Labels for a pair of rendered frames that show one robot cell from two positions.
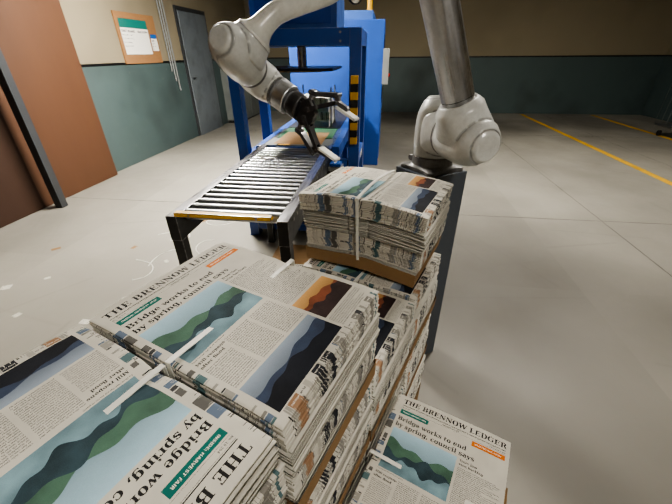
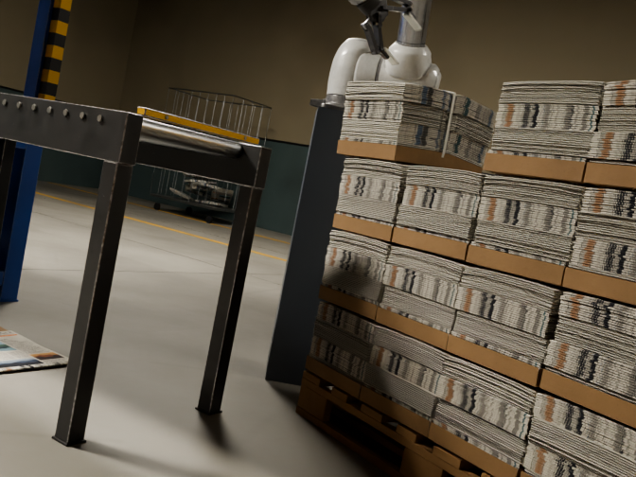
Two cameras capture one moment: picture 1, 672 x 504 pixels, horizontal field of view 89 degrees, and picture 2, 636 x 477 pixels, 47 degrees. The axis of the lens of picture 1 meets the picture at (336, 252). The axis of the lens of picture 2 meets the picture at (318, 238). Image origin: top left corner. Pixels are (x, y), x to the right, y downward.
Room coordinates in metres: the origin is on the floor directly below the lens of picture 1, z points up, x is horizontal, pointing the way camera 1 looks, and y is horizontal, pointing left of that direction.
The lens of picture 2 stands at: (0.19, 2.05, 0.71)
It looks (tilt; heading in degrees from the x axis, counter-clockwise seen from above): 4 degrees down; 296
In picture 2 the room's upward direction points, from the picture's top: 11 degrees clockwise
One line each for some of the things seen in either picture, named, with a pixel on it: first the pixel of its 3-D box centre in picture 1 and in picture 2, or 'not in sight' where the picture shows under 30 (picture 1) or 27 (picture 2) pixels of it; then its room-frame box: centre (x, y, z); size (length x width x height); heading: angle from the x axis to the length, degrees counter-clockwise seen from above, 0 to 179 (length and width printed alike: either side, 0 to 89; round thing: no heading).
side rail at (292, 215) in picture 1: (312, 183); (112, 139); (1.96, 0.13, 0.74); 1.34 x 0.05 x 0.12; 172
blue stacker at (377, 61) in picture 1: (345, 81); not in sight; (5.69, -0.16, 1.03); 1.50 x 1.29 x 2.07; 172
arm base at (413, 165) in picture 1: (428, 160); (340, 105); (1.38, -0.38, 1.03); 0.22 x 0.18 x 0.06; 29
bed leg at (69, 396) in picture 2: (196, 296); (93, 303); (1.39, 0.72, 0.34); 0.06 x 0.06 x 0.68; 82
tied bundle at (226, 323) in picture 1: (251, 352); (587, 145); (0.44, 0.15, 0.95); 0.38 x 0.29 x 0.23; 62
